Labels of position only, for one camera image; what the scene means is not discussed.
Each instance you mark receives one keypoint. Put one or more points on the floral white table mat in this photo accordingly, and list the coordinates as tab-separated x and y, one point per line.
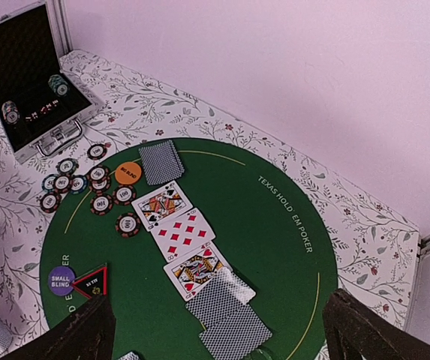
375	247

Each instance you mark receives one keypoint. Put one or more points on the red dice row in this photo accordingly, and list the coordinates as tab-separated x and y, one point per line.
43	111

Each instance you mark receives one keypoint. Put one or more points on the eight of diamonds card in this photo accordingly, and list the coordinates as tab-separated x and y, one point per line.
182	234

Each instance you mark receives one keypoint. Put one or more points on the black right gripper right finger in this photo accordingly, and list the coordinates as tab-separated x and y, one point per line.
353	331

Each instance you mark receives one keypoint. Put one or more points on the black triangular marker tag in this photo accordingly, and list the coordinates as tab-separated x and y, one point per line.
92	283

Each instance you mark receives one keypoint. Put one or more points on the poker chip row front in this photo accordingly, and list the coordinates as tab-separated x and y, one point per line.
10	112

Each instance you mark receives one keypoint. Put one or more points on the aluminium poker chip case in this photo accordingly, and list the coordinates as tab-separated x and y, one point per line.
28	58

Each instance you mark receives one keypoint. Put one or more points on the orange big blind button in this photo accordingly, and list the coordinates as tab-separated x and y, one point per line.
128	173

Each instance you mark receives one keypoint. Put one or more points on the face-down board card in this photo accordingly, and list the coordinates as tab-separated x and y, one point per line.
224	294
236	336

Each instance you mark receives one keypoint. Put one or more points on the round green poker mat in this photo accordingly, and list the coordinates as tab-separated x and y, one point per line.
264	225

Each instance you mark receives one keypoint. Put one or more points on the poker chip row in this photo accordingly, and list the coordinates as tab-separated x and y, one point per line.
10	112
58	85

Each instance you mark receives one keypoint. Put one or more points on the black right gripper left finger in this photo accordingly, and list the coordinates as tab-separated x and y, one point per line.
87	333

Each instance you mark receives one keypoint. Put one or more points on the black white poker chip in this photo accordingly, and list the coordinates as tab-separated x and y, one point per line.
101	204
50	202
128	225
124	194
98	174

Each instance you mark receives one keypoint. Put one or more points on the right aluminium frame post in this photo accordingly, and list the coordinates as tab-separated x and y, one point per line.
423	251

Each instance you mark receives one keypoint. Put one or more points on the king of hearts card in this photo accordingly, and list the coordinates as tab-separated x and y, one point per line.
193	270

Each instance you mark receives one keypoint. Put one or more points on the poker chip row rear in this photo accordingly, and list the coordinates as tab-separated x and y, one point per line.
58	85

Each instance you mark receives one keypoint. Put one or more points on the blue small blind button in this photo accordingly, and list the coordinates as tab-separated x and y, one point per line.
60	280

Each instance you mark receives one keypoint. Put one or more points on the single blue playing card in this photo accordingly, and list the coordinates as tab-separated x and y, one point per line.
161	163

